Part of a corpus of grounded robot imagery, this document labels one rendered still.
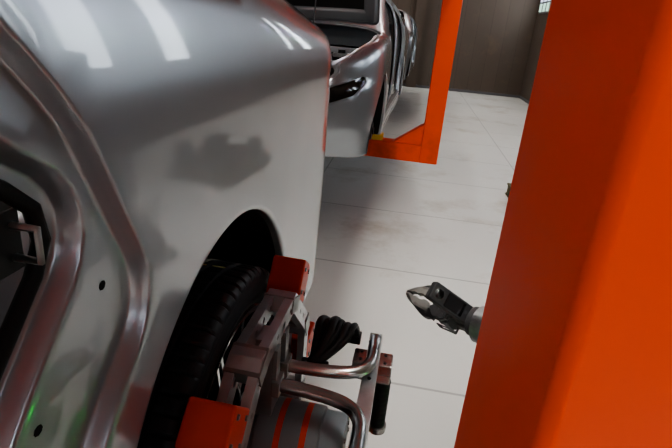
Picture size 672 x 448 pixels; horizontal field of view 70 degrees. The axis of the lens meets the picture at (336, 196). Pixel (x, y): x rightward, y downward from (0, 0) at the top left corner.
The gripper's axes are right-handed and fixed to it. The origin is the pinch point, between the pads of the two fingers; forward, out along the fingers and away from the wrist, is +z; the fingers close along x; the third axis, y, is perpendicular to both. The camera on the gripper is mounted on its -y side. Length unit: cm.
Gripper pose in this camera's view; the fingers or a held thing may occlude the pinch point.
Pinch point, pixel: (409, 291)
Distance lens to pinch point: 132.6
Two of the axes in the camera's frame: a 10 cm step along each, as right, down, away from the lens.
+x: 5.6, -7.7, 3.2
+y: 5.1, 6.2, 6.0
